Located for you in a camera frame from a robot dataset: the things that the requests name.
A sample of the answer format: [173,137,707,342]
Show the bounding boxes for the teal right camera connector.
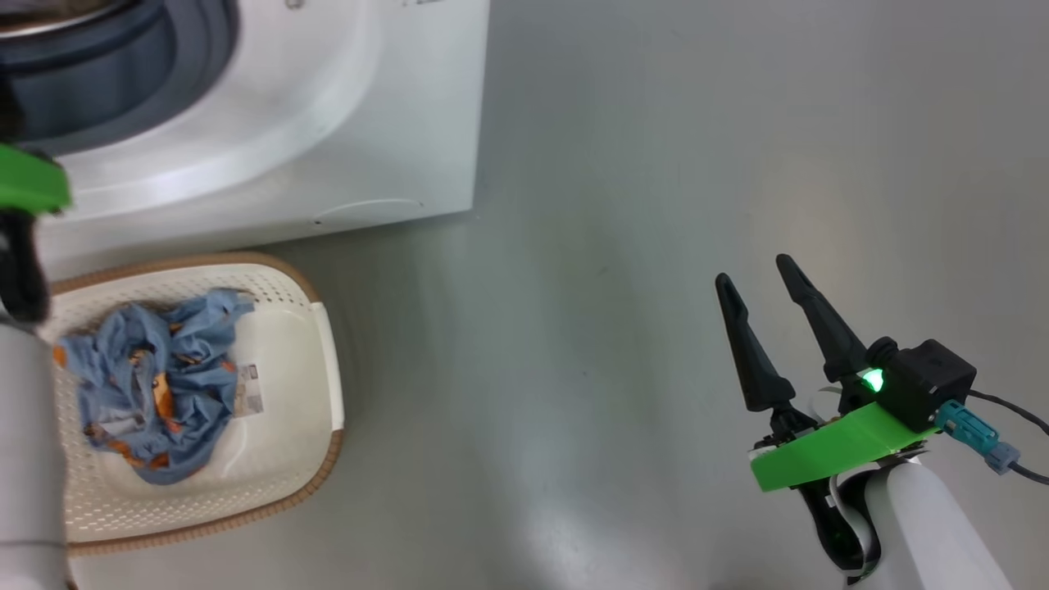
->
[937,400,1022,474]

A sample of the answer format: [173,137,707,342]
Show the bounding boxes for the cream basket with brown rim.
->
[37,252,345,558]

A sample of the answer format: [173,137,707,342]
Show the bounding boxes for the white front-load washing machine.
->
[0,0,491,284]

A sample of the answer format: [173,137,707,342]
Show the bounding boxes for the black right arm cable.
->
[967,391,1049,486]

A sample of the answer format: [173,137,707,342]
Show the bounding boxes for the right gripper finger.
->
[715,273,796,415]
[775,254,870,384]

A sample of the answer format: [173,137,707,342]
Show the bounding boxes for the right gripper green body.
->
[750,373,939,587]

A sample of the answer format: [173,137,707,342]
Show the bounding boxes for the blue garment with orange print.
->
[53,287,257,486]

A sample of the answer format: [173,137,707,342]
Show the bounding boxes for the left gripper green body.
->
[0,143,73,325]

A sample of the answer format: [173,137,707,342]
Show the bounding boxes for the barcode sticker inside basket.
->
[234,363,265,419]

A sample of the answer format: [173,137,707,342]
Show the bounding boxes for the grey rubber door gasket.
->
[0,0,240,157]

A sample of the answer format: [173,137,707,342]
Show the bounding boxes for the perforated steel washer drum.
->
[0,0,140,38]

